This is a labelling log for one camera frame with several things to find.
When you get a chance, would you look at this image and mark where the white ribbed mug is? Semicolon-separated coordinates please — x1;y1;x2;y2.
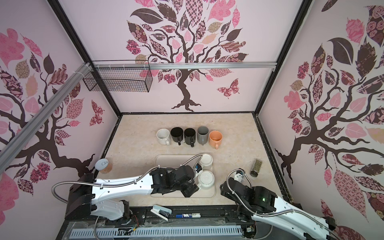
198;171;215;189

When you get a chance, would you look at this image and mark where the cream mug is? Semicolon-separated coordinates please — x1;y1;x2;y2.
156;129;171;146

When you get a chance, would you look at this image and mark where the black and white mug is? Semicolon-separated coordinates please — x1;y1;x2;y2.
170;127;184;146

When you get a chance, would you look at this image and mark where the grey mug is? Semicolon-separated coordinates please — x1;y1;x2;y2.
197;126;209;146

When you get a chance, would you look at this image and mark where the peach orange mug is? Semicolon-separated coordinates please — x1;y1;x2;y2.
209;131;223;150

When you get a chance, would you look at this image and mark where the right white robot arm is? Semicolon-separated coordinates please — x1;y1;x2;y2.
220;178;338;240

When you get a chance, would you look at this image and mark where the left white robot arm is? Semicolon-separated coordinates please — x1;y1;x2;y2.
65;166;199;221

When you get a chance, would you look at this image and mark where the clear plastic tray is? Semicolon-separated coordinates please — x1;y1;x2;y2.
149;154;216;198

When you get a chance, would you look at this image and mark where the white stapler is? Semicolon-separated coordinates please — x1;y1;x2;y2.
151;205;173;222

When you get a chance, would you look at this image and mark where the green spice jar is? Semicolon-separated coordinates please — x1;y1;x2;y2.
250;159;263;178

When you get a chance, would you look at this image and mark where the blue white marker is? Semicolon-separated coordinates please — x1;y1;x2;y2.
176;213;201;219

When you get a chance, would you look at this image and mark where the orange can white lid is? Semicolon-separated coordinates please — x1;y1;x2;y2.
95;159;113;174

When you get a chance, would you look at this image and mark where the right metal conduit cable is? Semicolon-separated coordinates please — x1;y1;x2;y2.
226;167;343;240

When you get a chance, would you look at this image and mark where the metal conduit cable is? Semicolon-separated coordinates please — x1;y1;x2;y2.
50;153;204;240
226;167;343;240

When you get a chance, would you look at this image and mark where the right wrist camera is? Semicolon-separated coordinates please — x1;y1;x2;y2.
234;170;245;184

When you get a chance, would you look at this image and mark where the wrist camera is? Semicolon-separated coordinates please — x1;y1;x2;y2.
195;164;203;174
234;170;245;184

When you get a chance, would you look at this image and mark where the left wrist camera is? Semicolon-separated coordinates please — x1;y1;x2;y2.
195;164;203;174

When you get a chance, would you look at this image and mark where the left metal conduit cable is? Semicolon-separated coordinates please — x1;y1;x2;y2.
50;153;204;240

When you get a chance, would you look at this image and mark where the white slotted cable duct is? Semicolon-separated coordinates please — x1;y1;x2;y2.
68;226;243;240

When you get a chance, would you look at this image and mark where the black wire basket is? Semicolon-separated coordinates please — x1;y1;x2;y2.
83;60;153;93

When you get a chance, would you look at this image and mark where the back aluminium rail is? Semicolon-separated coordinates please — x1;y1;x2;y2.
94;61;277;70

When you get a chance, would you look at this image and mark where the aluminium rail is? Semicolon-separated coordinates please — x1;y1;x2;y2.
1;63;92;173
94;61;277;70

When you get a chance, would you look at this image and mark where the left aluminium rail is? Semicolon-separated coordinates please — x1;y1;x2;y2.
1;63;92;173

